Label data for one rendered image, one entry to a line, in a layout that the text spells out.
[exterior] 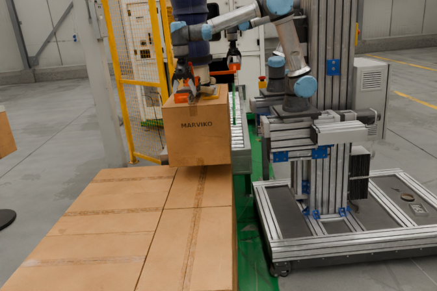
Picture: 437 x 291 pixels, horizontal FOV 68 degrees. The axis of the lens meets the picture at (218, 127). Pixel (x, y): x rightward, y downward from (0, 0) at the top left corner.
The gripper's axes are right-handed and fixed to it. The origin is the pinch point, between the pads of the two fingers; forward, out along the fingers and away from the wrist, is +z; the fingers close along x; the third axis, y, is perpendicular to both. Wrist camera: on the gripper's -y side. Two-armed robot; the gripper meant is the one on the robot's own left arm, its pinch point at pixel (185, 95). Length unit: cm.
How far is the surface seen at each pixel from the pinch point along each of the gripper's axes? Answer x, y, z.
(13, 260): 144, 32, 122
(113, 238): 41, -21, 67
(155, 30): 43, 143, -31
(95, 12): 90, 133, -49
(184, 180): 12, 36, 66
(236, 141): -24, 101, 64
